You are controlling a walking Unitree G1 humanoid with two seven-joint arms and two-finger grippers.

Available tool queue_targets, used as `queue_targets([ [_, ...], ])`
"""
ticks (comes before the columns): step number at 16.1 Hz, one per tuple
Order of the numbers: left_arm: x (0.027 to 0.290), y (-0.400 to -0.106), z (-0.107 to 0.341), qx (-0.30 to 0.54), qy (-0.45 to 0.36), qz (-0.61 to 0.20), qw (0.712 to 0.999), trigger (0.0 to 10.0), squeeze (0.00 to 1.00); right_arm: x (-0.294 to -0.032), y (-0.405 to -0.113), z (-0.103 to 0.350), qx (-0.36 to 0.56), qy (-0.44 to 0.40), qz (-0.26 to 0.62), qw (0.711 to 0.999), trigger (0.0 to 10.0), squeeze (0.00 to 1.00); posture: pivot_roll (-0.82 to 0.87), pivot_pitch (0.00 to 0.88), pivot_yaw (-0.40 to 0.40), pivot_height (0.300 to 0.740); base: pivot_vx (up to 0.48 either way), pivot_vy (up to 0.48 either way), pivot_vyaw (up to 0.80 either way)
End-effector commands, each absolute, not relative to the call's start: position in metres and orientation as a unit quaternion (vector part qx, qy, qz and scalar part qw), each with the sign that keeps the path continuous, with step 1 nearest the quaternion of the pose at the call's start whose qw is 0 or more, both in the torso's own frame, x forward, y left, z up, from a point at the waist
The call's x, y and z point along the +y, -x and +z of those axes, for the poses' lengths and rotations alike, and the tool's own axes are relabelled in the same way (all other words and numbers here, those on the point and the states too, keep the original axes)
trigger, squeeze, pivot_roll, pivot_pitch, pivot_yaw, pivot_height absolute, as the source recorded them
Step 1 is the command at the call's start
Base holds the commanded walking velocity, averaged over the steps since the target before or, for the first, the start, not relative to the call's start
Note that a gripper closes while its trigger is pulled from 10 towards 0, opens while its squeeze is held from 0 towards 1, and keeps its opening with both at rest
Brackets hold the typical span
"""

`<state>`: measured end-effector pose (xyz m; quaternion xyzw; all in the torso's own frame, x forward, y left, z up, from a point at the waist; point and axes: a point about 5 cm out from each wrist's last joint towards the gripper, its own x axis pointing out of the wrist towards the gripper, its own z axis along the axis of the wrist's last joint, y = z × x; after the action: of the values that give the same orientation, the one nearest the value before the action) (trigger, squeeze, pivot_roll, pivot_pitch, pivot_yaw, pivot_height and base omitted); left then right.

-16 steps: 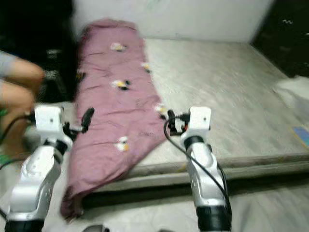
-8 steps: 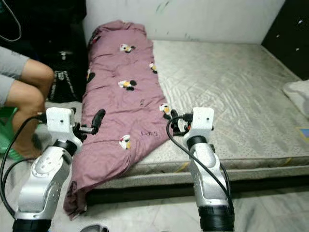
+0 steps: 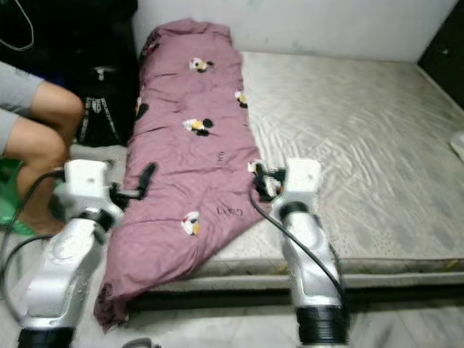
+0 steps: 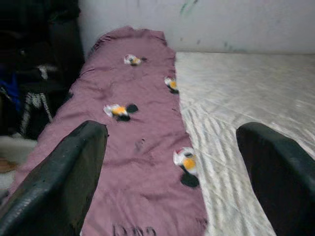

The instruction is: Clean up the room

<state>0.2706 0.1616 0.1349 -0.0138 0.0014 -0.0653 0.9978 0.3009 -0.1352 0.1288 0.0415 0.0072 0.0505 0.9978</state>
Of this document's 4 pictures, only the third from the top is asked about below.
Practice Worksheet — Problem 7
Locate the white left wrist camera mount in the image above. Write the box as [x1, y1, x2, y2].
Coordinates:
[64, 159, 117, 218]

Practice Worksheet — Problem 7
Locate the black bag with white print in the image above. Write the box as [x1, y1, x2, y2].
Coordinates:
[76, 65, 138, 147]

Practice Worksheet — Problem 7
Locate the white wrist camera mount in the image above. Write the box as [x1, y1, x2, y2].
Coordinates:
[64, 159, 117, 218]
[277, 158, 323, 211]

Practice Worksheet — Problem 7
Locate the black tufted headboard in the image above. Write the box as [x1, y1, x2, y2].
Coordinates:
[417, 0, 464, 95]

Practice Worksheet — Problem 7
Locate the pink cartoon print quilt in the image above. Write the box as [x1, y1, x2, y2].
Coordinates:
[93, 18, 269, 331]

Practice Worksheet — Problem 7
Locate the person in grey shorts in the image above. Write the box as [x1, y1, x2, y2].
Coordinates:
[0, 62, 86, 236]

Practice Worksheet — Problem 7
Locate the white quilted mattress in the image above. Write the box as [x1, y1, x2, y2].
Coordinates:
[188, 49, 464, 287]

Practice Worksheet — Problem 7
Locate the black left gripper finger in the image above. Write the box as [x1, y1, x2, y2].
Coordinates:
[136, 162, 159, 198]

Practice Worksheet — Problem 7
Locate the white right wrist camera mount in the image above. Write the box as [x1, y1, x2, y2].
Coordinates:
[277, 158, 323, 211]

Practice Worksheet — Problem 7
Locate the thin white wire loop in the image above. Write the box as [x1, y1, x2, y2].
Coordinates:
[11, 0, 36, 53]

